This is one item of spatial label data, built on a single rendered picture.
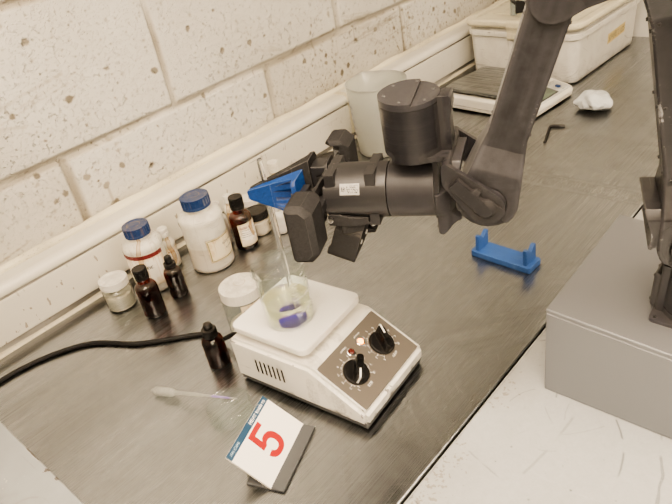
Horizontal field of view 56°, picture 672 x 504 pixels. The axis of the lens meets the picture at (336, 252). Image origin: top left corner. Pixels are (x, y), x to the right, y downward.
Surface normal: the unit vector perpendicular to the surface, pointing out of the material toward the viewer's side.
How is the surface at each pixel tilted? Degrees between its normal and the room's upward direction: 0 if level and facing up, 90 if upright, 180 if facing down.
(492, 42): 93
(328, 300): 0
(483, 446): 0
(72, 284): 90
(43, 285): 90
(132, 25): 90
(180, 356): 0
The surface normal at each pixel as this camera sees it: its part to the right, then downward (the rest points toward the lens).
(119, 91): 0.75, 0.25
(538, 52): -0.27, 0.61
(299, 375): -0.57, 0.51
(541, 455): -0.16, -0.83
